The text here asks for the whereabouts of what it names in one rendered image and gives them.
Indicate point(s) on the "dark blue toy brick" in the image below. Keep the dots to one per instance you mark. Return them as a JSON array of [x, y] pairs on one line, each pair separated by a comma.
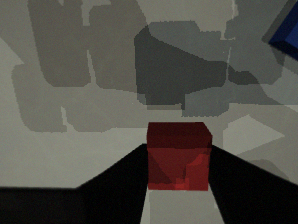
[[286, 37]]

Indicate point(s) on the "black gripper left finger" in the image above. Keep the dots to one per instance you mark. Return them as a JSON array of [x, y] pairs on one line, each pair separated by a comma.
[[115, 196]]

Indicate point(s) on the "red block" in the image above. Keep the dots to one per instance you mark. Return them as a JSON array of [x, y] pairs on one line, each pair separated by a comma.
[[178, 155]]

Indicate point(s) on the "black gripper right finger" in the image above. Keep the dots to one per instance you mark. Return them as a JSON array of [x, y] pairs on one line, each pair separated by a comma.
[[247, 194]]

